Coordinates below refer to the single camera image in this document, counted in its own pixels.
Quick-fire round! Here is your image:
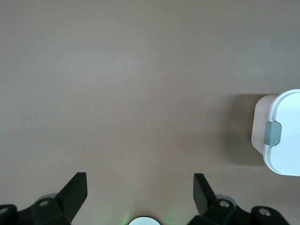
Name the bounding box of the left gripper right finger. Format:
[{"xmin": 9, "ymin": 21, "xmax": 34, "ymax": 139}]
[{"xmin": 188, "ymin": 172, "xmax": 291, "ymax": 225}]

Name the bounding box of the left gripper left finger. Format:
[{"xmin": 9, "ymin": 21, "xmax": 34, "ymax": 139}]
[{"xmin": 0, "ymin": 172, "xmax": 88, "ymax": 225}]

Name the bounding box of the grey box latch clip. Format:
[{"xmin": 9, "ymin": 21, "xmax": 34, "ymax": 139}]
[{"xmin": 263, "ymin": 120, "xmax": 282, "ymax": 146}]

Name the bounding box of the white plastic box lid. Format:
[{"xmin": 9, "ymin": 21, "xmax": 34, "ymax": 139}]
[{"xmin": 262, "ymin": 89, "xmax": 300, "ymax": 177}]

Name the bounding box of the white plastic tray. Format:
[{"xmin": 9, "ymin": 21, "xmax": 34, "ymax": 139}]
[{"xmin": 250, "ymin": 94, "xmax": 278, "ymax": 155}]

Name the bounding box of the brown table mat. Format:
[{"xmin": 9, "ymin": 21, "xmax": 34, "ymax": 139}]
[{"xmin": 0, "ymin": 0, "xmax": 300, "ymax": 225}]

